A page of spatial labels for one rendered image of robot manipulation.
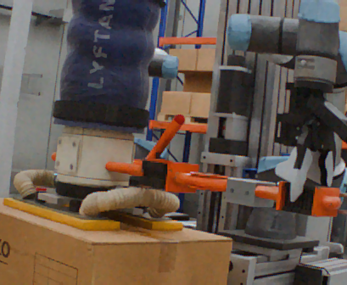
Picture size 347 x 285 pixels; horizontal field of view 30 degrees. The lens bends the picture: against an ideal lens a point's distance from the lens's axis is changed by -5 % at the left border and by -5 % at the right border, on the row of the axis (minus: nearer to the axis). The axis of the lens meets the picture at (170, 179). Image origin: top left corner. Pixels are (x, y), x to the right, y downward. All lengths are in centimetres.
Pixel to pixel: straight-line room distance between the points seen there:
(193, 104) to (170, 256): 922
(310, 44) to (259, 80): 100
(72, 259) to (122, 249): 10
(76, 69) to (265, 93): 81
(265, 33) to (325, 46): 16
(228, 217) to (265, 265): 32
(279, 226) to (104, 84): 68
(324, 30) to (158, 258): 56
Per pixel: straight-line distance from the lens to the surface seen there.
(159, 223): 149
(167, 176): 132
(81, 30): 150
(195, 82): 1117
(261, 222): 186
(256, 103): 212
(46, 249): 135
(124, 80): 147
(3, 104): 512
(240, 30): 127
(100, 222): 138
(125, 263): 128
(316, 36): 115
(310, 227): 231
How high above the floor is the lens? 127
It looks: 3 degrees down
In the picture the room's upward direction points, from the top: 6 degrees clockwise
